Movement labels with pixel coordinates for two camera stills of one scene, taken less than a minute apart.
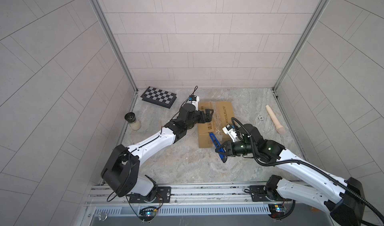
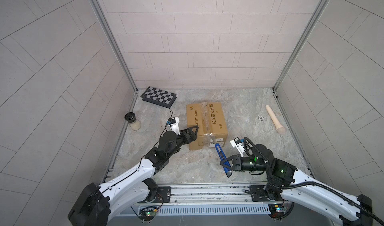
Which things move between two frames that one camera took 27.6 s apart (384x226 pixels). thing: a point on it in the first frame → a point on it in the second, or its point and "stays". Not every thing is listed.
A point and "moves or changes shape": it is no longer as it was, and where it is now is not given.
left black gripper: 206,119 → 188,135
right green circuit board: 277,210 stays
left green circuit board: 147,213 stays
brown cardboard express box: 223,117 moves or changes shape
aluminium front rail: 222,200 stays
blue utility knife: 216,144 → 228,172
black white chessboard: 159,97 stays
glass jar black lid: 130,117 stays
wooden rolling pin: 280,129 stays
